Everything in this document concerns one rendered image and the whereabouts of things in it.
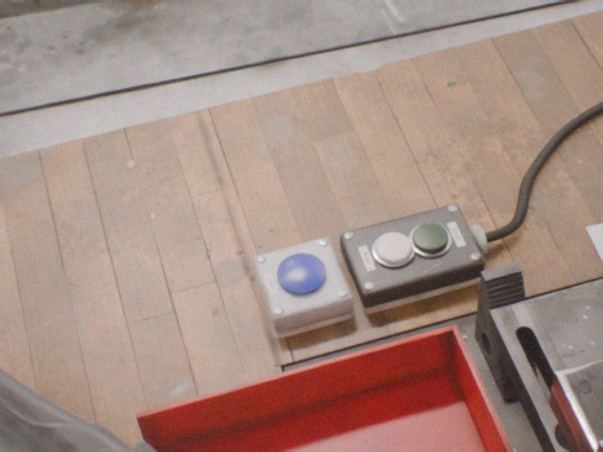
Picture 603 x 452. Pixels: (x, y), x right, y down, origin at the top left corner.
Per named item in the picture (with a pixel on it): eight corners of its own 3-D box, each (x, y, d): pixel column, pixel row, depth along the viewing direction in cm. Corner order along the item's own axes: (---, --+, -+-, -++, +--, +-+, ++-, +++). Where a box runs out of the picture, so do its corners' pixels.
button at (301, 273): (273, 272, 101) (271, 257, 99) (318, 259, 101) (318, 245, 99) (285, 309, 98) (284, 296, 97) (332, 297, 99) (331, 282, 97)
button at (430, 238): (407, 241, 102) (407, 227, 100) (440, 232, 102) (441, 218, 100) (419, 267, 100) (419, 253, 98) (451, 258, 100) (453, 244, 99)
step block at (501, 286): (474, 335, 98) (481, 271, 91) (508, 325, 98) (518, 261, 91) (504, 402, 94) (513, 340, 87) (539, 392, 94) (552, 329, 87)
